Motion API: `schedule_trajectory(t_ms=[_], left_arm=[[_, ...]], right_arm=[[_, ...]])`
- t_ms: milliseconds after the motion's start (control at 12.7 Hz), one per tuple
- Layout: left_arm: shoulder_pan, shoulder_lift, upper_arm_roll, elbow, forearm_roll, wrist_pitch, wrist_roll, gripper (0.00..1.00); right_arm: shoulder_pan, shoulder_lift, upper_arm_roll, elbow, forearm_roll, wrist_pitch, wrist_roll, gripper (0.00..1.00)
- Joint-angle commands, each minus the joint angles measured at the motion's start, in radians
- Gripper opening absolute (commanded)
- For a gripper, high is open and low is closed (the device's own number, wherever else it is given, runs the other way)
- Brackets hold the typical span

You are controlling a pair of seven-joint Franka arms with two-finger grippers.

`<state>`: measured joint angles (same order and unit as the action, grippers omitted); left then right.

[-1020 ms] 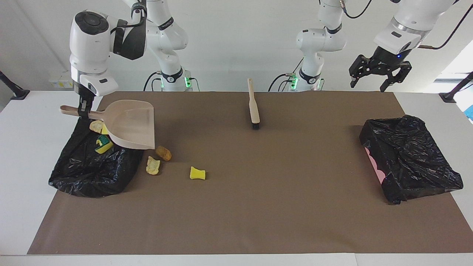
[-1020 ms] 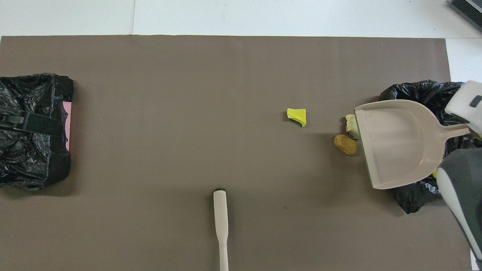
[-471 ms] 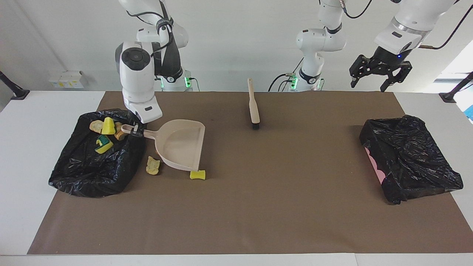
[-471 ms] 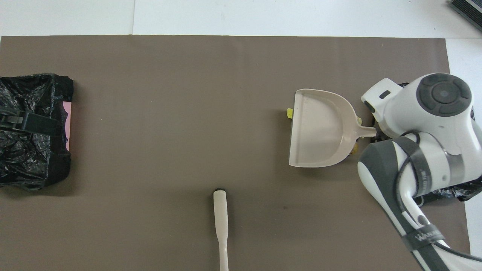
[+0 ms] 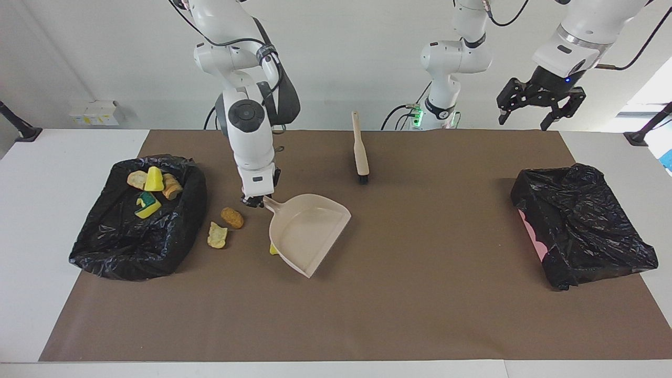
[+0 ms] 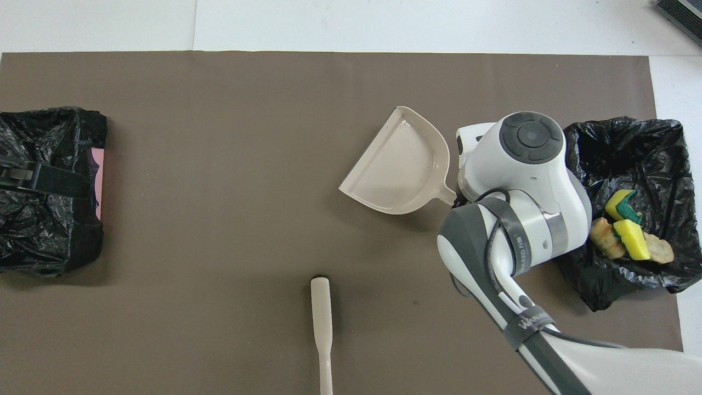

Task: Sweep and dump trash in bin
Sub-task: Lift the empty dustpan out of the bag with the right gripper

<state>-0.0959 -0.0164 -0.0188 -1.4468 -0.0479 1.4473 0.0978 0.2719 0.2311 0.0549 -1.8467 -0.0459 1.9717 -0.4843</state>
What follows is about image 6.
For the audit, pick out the brown table mat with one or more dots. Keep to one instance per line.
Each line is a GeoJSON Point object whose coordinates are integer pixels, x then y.
{"type": "Point", "coordinates": [219, 164]}

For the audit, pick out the beige plastic dustpan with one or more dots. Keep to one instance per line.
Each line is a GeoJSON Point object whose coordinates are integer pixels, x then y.
{"type": "Point", "coordinates": [400, 170]}

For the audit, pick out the dark grey ribbed device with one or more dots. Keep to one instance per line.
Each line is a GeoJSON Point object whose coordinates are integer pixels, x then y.
{"type": "Point", "coordinates": [685, 13]}

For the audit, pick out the yellow sponge piece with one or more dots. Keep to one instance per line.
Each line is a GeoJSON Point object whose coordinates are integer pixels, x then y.
{"type": "Point", "coordinates": [632, 240]}
{"type": "Point", "coordinates": [618, 203]}

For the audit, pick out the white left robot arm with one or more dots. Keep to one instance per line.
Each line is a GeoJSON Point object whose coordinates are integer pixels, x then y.
{"type": "Point", "coordinates": [60, 181]}

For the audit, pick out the beige hand brush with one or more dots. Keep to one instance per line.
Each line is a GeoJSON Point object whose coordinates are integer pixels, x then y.
{"type": "Point", "coordinates": [321, 307]}

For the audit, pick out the large pale stone chunk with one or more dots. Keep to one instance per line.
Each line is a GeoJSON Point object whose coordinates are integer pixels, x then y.
{"type": "Point", "coordinates": [606, 238]}

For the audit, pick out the black plastic trash bag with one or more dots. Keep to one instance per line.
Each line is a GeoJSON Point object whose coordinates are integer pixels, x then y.
{"type": "Point", "coordinates": [658, 159]}
{"type": "Point", "coordinates": [38, 236]}

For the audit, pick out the small pale stone chunk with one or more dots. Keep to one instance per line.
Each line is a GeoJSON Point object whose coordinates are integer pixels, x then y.
{"type": "Point", "coordinates": [660, 250]}

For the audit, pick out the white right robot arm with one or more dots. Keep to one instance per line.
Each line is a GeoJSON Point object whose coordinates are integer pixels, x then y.
{"type": "Point", "coordinates": [526, 181]}

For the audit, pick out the pink plastic bin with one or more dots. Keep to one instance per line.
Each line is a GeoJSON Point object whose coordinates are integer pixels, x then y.
{"type": "Point", "coordinates": [98, 181]}

